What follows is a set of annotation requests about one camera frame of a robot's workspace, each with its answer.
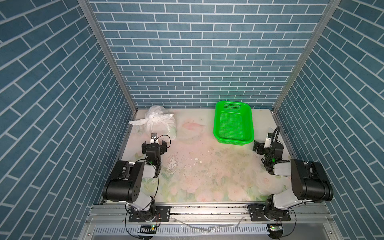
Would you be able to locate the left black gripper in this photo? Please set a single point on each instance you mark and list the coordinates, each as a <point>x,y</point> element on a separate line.
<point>153,146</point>

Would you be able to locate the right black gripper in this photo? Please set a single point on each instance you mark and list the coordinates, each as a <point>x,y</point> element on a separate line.
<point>263,147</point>

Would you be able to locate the white plastic bag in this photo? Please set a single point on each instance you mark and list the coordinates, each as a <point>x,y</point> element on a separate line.
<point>158,120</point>

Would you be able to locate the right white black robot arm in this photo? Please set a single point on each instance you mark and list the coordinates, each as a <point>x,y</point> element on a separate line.
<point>309,184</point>

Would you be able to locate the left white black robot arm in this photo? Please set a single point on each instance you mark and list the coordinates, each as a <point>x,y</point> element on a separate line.
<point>125,180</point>

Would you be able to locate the green plastic basket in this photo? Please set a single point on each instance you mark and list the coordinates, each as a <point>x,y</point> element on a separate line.
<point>233,123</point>

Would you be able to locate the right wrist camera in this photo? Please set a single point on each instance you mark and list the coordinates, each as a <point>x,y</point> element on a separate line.
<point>269,140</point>

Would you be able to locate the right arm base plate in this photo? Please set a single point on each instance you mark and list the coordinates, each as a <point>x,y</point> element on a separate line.
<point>262,213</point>

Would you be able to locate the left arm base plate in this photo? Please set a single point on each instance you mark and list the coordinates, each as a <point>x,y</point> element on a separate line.
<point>161,212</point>

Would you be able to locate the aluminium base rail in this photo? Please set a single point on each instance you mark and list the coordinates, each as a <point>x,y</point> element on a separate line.
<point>210,221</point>

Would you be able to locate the right corner aluminium post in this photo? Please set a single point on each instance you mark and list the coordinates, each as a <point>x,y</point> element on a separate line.
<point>317,32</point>

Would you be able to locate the corner aluminium post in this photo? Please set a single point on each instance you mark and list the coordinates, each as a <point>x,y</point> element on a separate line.
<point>317,32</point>
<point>91,18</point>

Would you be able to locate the left corner aluminium post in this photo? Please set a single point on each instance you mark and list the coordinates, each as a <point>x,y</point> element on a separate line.
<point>91,18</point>

